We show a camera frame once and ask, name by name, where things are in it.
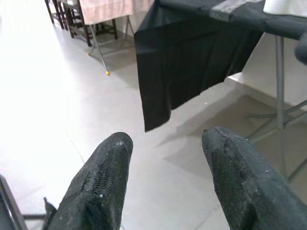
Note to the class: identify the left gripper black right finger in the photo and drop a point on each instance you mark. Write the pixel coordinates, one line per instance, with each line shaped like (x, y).
(249, 187)

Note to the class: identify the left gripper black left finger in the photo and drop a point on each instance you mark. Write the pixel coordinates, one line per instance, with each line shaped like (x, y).
(100, 187)

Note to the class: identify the white plastic table top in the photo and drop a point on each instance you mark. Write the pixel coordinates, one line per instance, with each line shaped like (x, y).
(285, 6)

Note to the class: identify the metal table leg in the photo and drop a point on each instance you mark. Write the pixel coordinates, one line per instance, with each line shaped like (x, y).
(280, 83)

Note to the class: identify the grey leg yellow tip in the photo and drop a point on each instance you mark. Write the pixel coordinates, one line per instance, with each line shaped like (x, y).
(101, 55)

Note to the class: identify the black tablecloth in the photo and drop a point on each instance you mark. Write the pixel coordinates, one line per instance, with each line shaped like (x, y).
(187, 60)

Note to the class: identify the dark wooden chair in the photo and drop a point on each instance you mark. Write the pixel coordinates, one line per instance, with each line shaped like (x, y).
(79, 26)
(55, 14)

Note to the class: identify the clear tape strip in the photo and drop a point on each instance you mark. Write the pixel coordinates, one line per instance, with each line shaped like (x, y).
(227, 9)

